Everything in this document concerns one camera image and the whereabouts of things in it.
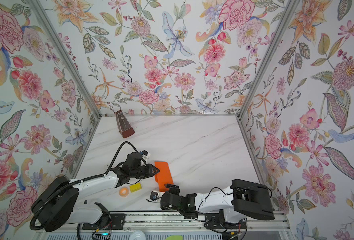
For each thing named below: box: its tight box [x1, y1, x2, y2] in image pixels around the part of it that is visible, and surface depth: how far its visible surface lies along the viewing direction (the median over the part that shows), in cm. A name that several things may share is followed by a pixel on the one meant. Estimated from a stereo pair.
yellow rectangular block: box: [129, 182, 142, 193], surface depth 85 cm
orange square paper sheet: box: [154, 161, 175, 193], surface depth 90 cm
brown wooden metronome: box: [115, 110, 136, 139], surface depth 103 cm
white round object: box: [130, 230, 146, 240], surface depth 67 cm
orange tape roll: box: [119, 186, 130, 198], surface depth 85 cm
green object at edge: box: [165, 235, 183, 240], surface depth 72 cm
